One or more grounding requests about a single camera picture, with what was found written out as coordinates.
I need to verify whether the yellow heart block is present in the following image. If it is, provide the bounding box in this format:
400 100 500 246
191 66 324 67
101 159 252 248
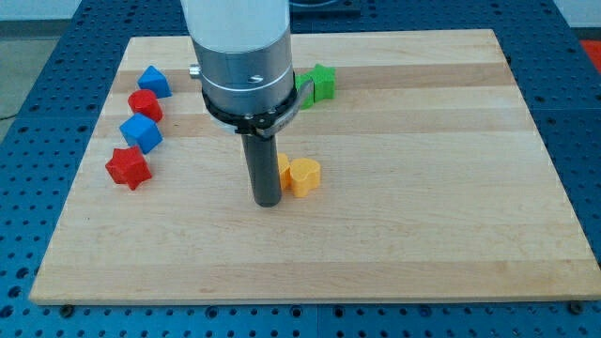
290 158 321 198

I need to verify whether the yellow hexagon block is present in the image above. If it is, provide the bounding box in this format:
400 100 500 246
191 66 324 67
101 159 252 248
277 153 291 191

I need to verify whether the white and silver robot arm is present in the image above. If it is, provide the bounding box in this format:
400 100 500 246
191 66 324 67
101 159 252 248
181 0 298 138

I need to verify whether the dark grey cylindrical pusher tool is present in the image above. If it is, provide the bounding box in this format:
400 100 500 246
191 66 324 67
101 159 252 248
241 135 282 207

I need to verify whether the green star block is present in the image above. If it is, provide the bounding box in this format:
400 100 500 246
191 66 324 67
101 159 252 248
309 64 336 102

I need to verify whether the light wooden board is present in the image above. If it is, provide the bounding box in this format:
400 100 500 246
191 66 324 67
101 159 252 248
30 29 600 305

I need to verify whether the blue cube block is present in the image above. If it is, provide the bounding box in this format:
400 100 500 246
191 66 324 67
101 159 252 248
119 113 162 154

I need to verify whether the red star block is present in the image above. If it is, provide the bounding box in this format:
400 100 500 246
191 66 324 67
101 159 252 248
105 146 152 191

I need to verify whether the red cylinder block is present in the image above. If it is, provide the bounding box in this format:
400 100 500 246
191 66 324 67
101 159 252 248
128 89 163 122

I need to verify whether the blue triangular block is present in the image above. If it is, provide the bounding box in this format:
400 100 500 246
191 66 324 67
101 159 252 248
137 66 172 99

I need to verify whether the black clamp ring with lever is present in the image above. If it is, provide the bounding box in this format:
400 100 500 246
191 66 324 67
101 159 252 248
201 78 315 140

